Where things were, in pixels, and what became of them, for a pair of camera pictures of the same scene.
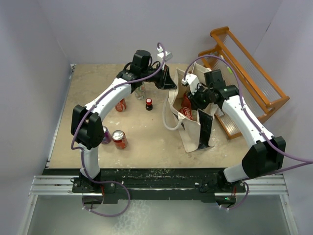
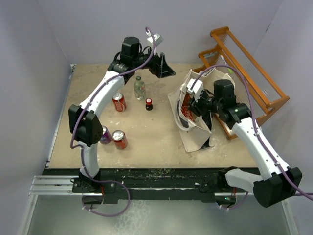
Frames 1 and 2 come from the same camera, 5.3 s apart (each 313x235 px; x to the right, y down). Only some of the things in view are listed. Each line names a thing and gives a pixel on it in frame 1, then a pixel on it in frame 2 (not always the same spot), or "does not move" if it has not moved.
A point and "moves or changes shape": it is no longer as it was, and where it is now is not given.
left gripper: [165, 81] -> [160, 68]
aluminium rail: [56, 185] does not move
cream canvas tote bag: [201, 132] moves or changes shape
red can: [121, 105] does not move
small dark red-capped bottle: [148, 106] does not move
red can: [120, 139] does not move
